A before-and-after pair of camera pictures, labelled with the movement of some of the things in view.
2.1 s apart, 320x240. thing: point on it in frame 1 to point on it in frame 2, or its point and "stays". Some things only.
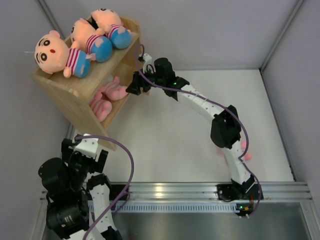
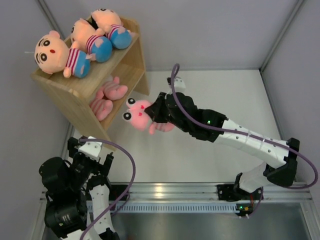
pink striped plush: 248,156 to 136,114
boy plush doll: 110,22 stays
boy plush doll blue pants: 87,38 stays
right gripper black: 139,81 to 154,111
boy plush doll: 52,55 stays
